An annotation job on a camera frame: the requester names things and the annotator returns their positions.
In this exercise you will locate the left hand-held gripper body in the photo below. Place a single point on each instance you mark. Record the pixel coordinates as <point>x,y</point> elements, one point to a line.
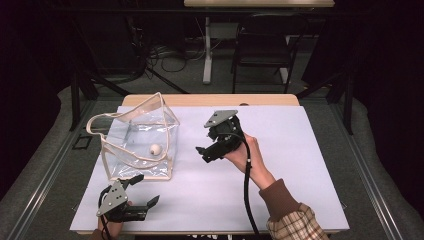
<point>112,198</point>

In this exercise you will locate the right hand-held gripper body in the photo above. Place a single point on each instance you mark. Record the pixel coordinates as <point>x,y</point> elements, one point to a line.
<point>224,133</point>

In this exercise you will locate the small white ball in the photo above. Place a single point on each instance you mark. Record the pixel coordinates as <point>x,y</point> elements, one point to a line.
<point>155,149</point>

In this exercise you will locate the clear plastic tote bag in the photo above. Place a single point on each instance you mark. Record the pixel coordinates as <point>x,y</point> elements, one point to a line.
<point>140,140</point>

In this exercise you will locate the person's left hand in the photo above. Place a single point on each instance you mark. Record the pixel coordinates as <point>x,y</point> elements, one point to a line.
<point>114,228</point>

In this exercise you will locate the person's right hand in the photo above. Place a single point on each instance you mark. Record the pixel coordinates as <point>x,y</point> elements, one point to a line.
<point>250,160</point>

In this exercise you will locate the white table mat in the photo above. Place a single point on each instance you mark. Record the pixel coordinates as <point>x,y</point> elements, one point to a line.
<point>206,193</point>

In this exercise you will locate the desk with white legs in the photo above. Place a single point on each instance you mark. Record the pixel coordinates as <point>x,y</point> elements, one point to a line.
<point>207,66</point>

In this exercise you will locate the black chair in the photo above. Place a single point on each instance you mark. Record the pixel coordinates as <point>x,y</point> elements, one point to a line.
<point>263,46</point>

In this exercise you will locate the black metal stand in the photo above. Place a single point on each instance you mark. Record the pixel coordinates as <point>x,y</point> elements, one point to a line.
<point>348,106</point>
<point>75,100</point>

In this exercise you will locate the black square floor frame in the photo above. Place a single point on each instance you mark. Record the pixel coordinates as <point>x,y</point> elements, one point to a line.
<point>75,145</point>

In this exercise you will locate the aluminium floor rail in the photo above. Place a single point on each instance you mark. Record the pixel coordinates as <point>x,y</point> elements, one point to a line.
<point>50,173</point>
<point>366,173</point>

